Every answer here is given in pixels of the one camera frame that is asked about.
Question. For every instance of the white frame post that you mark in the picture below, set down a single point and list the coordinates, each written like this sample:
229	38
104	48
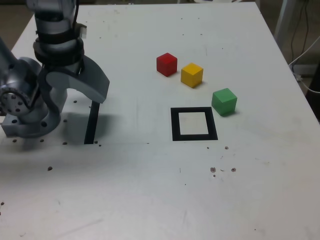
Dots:
282	20

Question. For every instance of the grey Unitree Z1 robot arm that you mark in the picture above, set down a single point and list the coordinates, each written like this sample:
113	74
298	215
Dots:
50	25

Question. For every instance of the red cube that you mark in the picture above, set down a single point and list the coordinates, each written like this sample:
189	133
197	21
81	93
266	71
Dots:
166	65

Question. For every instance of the black tape square outline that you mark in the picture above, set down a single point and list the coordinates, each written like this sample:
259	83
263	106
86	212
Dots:
175	125

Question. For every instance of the black tape strip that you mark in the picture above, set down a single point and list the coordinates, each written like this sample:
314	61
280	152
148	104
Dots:
91	125

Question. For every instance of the yellow cube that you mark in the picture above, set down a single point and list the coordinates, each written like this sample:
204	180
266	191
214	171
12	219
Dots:
191	76

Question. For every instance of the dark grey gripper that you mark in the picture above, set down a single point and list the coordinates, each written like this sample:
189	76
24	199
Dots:
62	68

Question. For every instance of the green cube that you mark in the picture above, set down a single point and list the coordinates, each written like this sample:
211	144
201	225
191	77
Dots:
223	102

